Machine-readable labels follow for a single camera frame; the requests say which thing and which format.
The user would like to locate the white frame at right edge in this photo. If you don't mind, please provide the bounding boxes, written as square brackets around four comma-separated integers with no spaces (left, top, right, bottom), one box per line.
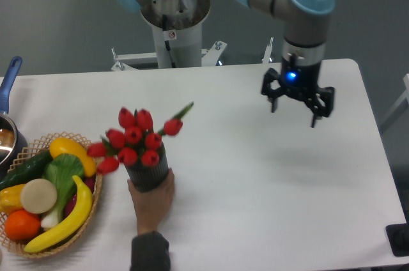
[378,74,408,135]

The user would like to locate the red vegetable in basket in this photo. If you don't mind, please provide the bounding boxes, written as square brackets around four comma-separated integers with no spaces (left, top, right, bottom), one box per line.
[64,177,95,218]

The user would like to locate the person's hand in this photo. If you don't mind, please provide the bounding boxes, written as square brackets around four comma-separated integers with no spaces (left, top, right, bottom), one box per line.
[127,168,175,236]

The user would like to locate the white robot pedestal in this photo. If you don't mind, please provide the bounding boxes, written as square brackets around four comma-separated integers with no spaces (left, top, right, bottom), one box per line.
[117,0,227,68]

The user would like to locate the grey sleeved forearm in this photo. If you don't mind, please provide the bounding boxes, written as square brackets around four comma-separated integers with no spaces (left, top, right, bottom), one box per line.
[130,231,171,270]

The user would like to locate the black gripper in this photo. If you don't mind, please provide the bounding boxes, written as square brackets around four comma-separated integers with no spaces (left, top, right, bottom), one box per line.
[261,41,335,128]

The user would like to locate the blue handled saucepan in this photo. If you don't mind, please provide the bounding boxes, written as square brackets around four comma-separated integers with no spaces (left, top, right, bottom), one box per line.
[1,56,27,180]

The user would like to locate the black device at table edge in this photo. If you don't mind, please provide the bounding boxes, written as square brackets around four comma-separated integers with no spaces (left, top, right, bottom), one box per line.
[385,223,408,257]

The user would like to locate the woven wicker basket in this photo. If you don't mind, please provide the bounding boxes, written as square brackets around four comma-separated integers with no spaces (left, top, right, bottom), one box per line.
[1,131,103,259]

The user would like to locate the round beige disc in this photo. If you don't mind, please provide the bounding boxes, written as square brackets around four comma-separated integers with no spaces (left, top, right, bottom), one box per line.
[20,178,58,214]

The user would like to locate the green cucumber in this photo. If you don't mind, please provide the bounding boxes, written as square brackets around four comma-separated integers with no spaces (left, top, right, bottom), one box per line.
[1,150,52,190]

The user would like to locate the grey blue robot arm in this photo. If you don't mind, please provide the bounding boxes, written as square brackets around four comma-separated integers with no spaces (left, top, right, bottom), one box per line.
[116,0,335,120]

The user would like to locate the orange fruit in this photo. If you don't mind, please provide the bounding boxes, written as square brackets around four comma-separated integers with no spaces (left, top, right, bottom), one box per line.
[4,210,40,241]

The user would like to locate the yellow banana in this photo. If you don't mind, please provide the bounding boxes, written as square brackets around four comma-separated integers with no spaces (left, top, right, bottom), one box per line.
[24,175,93,254]

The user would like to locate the dark grey ribbed vase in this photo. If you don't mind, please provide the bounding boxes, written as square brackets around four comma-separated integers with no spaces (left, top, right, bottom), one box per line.
[125,144,169,192]

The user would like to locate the red tulip bouquet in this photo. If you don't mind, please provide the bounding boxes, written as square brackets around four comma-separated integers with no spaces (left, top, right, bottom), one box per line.
[87,102,194,174]

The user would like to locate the green bok choy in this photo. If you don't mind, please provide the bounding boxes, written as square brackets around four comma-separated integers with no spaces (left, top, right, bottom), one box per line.
[41,153,84,231]

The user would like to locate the yellow bell pepper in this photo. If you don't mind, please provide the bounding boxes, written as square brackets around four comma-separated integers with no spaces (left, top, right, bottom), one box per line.
[1,184,25,214]

